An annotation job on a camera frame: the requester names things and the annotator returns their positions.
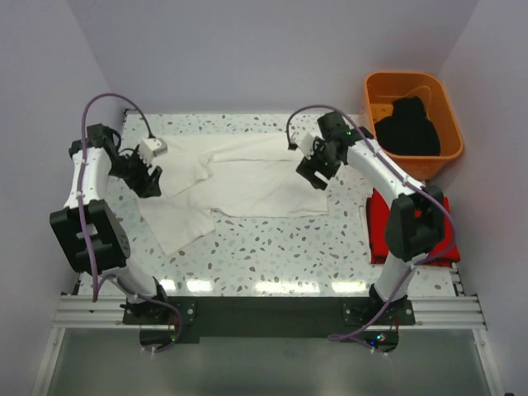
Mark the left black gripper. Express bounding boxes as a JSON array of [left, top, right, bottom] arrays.
[[109, 144, 163, 198]]

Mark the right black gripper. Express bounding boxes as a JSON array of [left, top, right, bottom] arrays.
[[296, 138, 342, 191]]

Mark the white t shirt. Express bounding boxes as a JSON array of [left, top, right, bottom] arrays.
[[138, 133, 328, 256]]

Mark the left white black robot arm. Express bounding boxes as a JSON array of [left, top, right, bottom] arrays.
[[49, 124, 178, 326]]

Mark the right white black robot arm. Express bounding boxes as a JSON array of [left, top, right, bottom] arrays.
[[286, 111, 452, 325]]

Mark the orange plastic bin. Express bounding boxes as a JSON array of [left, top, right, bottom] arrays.
[[361, 71, 464, 181]]

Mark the black garment in bin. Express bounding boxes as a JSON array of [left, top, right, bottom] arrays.
[[375, 97, 441, 156]]

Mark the folded red t shirt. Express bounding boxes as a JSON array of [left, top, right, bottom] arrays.
[[365, 188, 460, 267]]

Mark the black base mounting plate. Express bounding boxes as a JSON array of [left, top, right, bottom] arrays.
[[122, 295, 414, 352]]

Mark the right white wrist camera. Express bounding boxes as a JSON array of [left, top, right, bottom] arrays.
[[295, 133, 314, 159]]

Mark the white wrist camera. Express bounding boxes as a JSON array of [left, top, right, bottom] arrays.
[[295, 133, 314, 159], [138, 138, 168, 164]]

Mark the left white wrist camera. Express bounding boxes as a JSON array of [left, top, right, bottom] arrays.
[[138, 138, 168, 164]]

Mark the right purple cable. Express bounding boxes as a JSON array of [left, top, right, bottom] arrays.
[[285, 104, 458, 344]]

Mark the aluminium extrusion rail frame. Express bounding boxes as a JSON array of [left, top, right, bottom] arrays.
[[52, 268, 504, 395]]

